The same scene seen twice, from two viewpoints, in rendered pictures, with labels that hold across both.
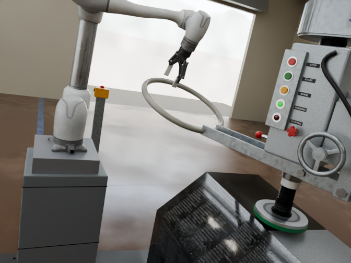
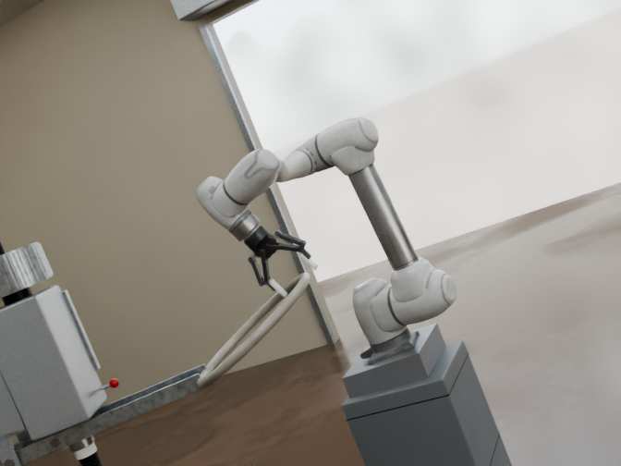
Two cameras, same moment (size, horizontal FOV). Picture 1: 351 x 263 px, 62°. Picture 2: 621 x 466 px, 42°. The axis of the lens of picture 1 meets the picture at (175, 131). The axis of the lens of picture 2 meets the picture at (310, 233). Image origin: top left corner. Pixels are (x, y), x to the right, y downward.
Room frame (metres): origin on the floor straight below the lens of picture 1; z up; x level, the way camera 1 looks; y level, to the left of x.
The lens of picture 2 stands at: (3.69, -1.42, 1.66)
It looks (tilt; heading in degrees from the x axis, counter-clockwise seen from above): 5 degrees down; 140
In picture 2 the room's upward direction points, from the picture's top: 22 degrees counter-clockwise
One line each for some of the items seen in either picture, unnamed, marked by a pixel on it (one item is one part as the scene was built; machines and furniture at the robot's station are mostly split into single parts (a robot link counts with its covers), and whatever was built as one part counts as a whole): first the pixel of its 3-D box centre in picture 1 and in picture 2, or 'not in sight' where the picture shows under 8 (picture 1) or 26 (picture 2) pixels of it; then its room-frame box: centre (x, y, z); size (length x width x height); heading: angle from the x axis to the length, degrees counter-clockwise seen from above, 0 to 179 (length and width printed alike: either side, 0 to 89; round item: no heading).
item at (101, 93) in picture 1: (94, 144); not in sight; (2.63, 0.72, 0.54); 0.20 x 0.20 x 1.09; 19
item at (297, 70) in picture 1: (285, 90); (71, 334); (1.10, -0.37, 1.42); 0.08 x 0.03 x 0.28; 47
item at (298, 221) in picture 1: (280, 213); not in sight; (1.13, -0.50, 0.92); 0.21 x 0.21 x 0.01
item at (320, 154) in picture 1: (324, 153); not in sight; (0.96, -0.50, 1.24); 0.15 x 0.10 x 0.15; 47
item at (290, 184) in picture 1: (290, 181); (84, 449); (1.13, -0.50, 1.07); 0.07 x 0.07 x 0.04
